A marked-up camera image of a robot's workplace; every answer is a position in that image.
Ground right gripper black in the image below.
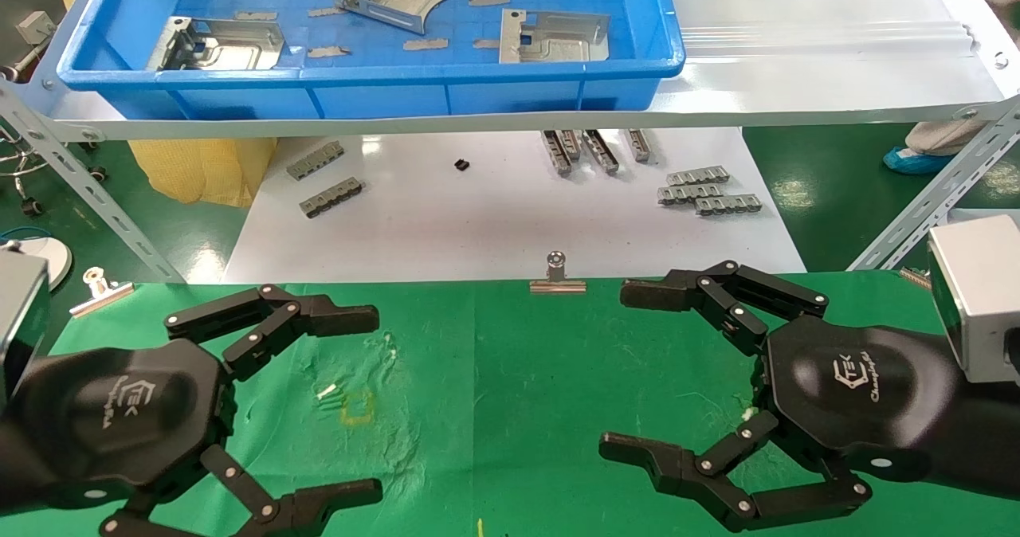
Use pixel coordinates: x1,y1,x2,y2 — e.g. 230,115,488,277
598,261,962,533

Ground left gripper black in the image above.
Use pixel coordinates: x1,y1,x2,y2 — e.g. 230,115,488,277
12,284,385,537

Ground green table cloth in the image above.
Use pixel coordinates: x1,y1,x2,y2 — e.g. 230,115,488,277
0,270,1020,537

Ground white lower board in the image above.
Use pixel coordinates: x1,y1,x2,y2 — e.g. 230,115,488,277
222,127,807,284

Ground yellow foam bag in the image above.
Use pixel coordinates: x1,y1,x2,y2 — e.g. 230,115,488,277
127,137,278,209

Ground white round base disc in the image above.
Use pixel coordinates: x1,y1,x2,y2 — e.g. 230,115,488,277
0,237,73,292

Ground blue plastic bin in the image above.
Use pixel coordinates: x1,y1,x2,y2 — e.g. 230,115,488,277
57,0,687,121

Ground blue shoe cover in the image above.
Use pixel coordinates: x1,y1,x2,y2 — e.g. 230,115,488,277
882,145,955,176

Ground white shelf board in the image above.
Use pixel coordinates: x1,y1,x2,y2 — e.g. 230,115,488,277
28,0,1020,142

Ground chrome wheeled stool base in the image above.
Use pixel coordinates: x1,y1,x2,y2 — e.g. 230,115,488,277
0,135,109,218

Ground beige trouser leg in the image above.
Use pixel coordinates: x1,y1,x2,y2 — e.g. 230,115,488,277
908,117,993,155

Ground small grey box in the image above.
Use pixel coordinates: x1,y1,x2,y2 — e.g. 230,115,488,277
14,10,58,45

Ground grey chain link lower-left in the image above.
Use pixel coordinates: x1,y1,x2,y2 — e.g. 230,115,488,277
299,177,365,220

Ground grey chain links group centre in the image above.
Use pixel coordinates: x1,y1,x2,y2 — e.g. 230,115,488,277
583,129,621,175

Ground white perforated shelf post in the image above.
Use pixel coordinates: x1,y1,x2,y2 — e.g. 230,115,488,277
847,95,1020,272
0,79,186,284

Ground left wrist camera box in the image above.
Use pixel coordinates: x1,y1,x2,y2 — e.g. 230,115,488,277
0,246,51,398

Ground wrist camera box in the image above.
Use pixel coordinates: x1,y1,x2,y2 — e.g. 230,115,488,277
928,216,1020,384
0,246,51,398

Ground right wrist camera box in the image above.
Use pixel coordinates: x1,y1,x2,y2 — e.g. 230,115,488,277
928,216,1020,384

